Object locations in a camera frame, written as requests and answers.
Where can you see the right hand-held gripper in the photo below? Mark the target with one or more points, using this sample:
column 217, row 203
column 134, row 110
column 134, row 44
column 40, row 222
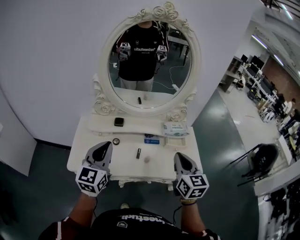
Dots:
column 192, row 186

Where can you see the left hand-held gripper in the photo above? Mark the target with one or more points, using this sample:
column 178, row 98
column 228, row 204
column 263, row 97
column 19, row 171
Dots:
column 92, row 180

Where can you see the small round black tin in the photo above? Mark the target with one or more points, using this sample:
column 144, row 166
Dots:
column 116, row 140

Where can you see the white ornate dressing table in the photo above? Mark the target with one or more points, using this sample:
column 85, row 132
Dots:
column 124, row 160

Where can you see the small white drawer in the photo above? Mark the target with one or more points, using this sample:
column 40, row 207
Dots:
column 175, row 141

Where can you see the dark lipstick tube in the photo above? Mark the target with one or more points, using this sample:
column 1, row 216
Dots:
column 138, row 153

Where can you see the black square compact case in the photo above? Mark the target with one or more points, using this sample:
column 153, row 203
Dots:
column 119, row 122

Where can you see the person's right forearm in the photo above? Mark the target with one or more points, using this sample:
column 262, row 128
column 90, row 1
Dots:
column 192, row 218

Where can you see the person's left forearm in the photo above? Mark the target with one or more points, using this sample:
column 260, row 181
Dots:
column 82, row 211

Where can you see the person's wrist bands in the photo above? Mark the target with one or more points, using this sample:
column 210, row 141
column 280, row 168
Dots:
column 188, row 202

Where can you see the white green wet wipes pack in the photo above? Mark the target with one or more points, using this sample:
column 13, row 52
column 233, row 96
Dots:
column 175, row 129

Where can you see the blue and white card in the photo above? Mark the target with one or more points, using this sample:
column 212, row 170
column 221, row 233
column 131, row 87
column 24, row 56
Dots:
column 152, row 140

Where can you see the dark patterned small item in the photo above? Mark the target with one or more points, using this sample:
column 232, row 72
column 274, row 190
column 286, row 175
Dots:
column 149, row 135

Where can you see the person's left shoe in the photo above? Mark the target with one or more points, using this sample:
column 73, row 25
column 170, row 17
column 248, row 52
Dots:
column 124, row 206

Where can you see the person's black and maroon shirt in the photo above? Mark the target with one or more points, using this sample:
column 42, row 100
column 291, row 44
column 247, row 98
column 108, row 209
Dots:
column 140, row 227

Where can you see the black backpack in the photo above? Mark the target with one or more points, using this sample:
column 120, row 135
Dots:
column 266, row 158

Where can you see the white shelf unit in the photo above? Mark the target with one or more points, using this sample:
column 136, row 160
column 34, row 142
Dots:
column 14, row 145

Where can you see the grey open cabinet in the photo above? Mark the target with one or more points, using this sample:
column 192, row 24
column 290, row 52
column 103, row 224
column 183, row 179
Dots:
column 230, row 75

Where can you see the black equipment pile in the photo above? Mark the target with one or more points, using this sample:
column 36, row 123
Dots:
column 283, row 206

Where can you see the row of desks with monitors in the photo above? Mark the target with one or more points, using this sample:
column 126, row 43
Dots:
column 264, row 89

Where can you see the ceiling light strip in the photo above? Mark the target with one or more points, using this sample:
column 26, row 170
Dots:
column 279, row 60
column 259, row 41

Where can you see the oval mirror white carved frame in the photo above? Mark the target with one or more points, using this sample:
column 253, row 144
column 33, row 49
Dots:
column 103, row 58

